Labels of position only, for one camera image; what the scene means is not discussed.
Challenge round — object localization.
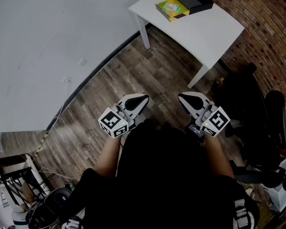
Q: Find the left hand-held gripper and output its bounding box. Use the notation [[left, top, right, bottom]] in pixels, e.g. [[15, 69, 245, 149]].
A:
[[97, 94, 150, 139]]

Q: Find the green card packet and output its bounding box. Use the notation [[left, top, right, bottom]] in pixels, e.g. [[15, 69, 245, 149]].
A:
[[163, 3, 180, 12]]

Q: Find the person's sneaker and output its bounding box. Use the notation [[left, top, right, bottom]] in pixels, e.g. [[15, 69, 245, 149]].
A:
[[233, 198, 255, 229], [61, 217, 84, 229]]

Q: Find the yellow black striped strip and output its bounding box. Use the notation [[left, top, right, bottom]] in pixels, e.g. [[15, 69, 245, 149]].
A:
[[34, 130, 50, 157]]

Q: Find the person's right sneaker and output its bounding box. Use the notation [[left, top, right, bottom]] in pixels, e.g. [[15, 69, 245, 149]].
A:
[[233, 198, 255, 229]]

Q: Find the person's left forearm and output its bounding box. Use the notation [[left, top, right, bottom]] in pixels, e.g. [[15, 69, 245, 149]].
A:
[[94, 135, 121, 178]]

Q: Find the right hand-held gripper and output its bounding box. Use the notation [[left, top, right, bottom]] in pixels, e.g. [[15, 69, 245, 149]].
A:
[[178, 91, 231, 138]]

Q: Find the person's left sneaker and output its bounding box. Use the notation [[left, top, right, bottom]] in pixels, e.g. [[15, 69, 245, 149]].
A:
[[61, 217, 84, 229]]

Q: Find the black round padded item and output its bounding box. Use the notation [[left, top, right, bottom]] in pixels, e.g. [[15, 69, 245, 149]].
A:
[[44, 187, 72, 211]]

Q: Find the black office chair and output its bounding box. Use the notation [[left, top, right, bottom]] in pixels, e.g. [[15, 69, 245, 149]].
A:
[[231, 89, 286, 190]]

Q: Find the black metal frame rack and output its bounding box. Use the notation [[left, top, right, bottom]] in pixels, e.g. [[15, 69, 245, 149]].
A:
[[0, 154, 52, 208]]

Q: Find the small black display unit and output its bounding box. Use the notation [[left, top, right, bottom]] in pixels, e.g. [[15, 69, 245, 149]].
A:
[[184, 124, 204, 138]]

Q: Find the large black bag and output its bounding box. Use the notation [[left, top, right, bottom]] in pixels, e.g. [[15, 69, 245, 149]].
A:
[[211, 62, 267, 133]]

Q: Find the black bag with straps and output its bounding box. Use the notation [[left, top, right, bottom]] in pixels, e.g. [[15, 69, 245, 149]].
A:
[[26, 201, 60, 229]]

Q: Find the white cylindrical container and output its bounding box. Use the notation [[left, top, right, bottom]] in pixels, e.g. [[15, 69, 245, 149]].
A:
[[11, 205, 29, 229]]

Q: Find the thin white cable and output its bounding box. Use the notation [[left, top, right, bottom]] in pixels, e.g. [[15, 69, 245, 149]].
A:
[[31, 101, 81, 182]]

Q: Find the person's right forearm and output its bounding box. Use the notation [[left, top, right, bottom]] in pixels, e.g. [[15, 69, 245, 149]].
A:
[[204, 135, 234, 178]]

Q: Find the person's black clothed body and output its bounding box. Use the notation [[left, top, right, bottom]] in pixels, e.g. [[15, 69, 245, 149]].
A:
[[59, 118, 260, 229]]

